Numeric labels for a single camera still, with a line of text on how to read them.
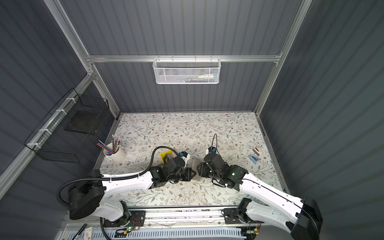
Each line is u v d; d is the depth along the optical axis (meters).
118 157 0.88
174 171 0.63
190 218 0.75
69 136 0.73
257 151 0.96
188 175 0.70
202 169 0.66
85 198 0.43
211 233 0.71
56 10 0.69
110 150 0.89
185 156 0.75
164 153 0.94
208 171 0.67
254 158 0.93
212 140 1.04
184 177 0.71
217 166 0.56
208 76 0.91
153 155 0.68
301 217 0.40
